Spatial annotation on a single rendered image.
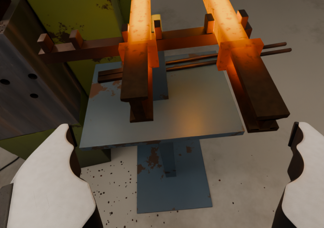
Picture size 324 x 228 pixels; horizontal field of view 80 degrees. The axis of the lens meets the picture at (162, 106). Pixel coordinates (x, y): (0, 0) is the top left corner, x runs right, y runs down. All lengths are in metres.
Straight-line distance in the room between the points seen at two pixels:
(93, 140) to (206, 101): 0.30
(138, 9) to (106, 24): 0.49
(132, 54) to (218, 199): 1.06
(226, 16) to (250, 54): 0.09
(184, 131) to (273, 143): 0.98
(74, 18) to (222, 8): 0.60
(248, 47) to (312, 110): 1.44
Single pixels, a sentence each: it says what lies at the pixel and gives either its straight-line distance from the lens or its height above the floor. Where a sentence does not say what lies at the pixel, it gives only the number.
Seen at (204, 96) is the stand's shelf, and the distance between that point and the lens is 0.54.
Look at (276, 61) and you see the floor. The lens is 1.90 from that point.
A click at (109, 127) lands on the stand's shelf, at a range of 0.52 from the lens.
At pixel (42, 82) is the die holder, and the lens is 0.75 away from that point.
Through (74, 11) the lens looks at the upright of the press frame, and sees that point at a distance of 0.81.
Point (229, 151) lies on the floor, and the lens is 1.30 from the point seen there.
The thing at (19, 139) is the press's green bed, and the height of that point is 0.45.
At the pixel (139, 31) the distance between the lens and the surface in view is 0.28.
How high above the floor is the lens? 1.17
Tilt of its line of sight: 54 degrees down
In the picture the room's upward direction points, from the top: 9 degrees counter-clockwise
